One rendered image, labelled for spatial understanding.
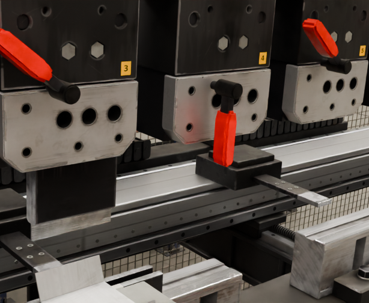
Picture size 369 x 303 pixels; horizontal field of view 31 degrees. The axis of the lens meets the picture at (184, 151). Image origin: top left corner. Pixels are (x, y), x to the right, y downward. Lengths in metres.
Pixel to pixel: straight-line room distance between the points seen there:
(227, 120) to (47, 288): 0.28
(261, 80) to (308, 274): 0.38
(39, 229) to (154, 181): 0.50
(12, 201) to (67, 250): 0.15
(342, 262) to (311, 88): 0.33
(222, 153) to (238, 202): 0.53
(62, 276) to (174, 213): 0.42
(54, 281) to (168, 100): 0.24
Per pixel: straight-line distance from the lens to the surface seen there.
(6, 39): 0.57
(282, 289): 1.10
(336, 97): 0.94
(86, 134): 0.67
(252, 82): 0.80
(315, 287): 1.08
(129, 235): 1.12
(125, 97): 0.69
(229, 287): 0.91
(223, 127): 0.74
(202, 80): 0.75
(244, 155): 1.22
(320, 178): 1.44
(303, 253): 1.08
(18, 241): 0.91
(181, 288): 0.87
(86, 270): 0.80
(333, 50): 0.85
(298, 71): 0.86
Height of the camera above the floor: 1.38
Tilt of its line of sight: 17 degrees down
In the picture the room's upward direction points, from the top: 4 degrees clockwise
